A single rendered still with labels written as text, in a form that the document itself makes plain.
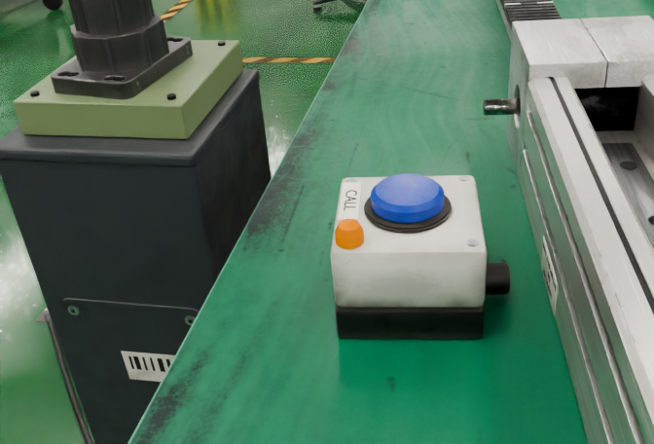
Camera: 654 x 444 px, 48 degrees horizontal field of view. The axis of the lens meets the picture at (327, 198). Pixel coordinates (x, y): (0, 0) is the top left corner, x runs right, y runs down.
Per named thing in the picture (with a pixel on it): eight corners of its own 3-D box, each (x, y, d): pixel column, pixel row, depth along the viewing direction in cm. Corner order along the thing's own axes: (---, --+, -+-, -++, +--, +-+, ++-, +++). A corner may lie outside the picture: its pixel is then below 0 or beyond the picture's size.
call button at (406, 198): (373, 200, 43) (371, 170, 41) (442, 199, 42) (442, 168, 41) (370, 239, 39) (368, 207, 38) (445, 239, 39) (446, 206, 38)
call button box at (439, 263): (346, 255, 47) (340, 170, 44) (499, 254, 46) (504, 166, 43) (337, 340, 40) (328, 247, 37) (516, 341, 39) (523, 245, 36)
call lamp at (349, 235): (337, 233, 39) (335, 214, 38) (364, 233, 39) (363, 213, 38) (334, 249, 38) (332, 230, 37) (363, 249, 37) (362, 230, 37)
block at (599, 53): (476, 133, 61) (480, 21, 56) (631, 129, 59) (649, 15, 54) (486, 189, 53) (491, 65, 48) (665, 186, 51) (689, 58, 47)
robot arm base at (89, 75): (124, 47, 76) (49, 92, 67) (106, -32, 72) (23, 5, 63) (198, 52, 73) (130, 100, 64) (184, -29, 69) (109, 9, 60)
